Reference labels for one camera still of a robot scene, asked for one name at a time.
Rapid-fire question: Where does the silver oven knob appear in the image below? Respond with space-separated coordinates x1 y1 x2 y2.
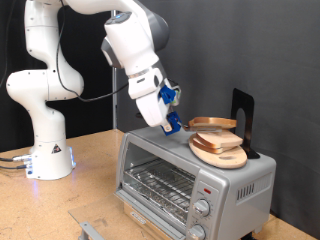
188 224 207 240
193 199 211 218

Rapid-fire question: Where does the metal pole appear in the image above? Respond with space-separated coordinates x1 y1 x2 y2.
111 9 119 130

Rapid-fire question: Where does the black base cable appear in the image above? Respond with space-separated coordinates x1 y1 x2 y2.
0 163 28 170
0 153 32 163

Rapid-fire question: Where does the black metal bookend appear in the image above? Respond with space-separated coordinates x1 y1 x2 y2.
229 87 261 160

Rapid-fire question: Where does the silver toaster oven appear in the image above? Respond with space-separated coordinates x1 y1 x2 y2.
114 120 277 240

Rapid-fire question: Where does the metal spatula with blue block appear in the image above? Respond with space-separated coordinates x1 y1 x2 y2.
162 111 225 137

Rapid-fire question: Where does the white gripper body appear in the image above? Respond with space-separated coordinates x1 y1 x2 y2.
135 83 183 129

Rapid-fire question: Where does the wooden riser under oven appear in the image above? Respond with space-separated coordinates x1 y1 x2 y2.
123 201 178 240

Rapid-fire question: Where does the wire oven rack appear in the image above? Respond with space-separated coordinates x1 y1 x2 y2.
123 159 197 225

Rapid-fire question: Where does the round wooden serving board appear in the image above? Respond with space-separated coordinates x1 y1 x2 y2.
188 133 248 170

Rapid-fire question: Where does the white bread slice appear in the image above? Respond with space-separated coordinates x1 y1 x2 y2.
194 129 244 150
187 116 238 131
191 137 234 155

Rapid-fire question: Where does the glass oven door with handle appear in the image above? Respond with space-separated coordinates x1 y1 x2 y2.
68 190 188 240

